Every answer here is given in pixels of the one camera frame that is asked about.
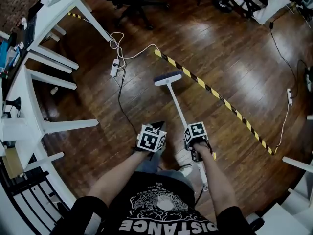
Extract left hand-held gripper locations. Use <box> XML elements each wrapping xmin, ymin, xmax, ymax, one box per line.
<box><xmin>133</xmin><ymin>124</ymin><xmax>168</xmax><ymax>159</ymax></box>

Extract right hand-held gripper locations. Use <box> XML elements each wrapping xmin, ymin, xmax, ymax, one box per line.
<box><xmin>183</xmin><ymin>121</ymin><xmax>213</xmax><ymax>163</ymax></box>

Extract white broom with grey bristles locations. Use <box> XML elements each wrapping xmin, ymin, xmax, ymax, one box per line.
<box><xmin>153</xmin><ymin>70</ymin><xmax>209</xmax><ymax>192</ymax></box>

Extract person's left forearm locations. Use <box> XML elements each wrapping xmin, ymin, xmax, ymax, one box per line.
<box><xmin>87</xmin><ymin>150</ymin><xmax>151</xmax><ymax>204</ymax></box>

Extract person's right forearm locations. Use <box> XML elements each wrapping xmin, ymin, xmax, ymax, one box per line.
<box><xmin>195</xmin><ymin>142</ymin><xmax>238</xmax><ymax>216</ymax></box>

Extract blue jeans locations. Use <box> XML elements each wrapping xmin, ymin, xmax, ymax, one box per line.
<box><xmin>133</xmin><ymin>153</ymin><xmax>196</xmax><ymax>188</ymax></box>

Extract white sneaker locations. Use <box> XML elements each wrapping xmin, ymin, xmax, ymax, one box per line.
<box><xmin>178</xmin><ymin>164</ymin><xmax>193</xmax><ymax>177</ymax></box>

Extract black printed t-shirt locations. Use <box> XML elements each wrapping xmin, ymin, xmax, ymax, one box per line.
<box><xmin>50</xmin><ymin>171</ymin><xmax>257</xmax><ymax>235</ymax></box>

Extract white desk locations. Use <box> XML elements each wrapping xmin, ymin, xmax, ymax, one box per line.
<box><xmin>26</xmin><ymin>0</ymin><xmax>112</xmax><ymax>70</ymax></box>
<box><xmin>0</xmin><ymin>65</ymin><xmax>100</xmax><ymax>235</ymax></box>

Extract black stair railing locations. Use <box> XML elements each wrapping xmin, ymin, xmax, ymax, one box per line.
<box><xmin>9</xmin><ymin>155</ymin><xmax>74</xmax><ymax>232</ymax></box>

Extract brown cardboard box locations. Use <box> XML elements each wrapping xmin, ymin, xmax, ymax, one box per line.
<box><xmin>4</xmin><ymin>145</ymin><xmax>25</xmax><ymax>179</ymax></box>

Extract short yellow black floor tape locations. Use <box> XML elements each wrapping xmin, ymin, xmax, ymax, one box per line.
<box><xmin>67</xmin><ymin>12</ymin><xmax>90</xmax><ymax>24</ymax></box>

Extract black keyboard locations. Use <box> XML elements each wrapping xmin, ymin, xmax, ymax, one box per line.
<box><xmin>23</xmin><ymin>13</ymin><xmax>38</xmax><ymax>48</ymax></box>

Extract black power cable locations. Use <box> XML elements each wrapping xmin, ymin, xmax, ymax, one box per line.
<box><xmin>117</xmin><ymin>67</ymin><xmax>140</xmax><ymax>136</ymax></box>
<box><xmin>268</xmin><ymin>21</ymin><xmax>300</xmax><ymax>100</ymax></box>

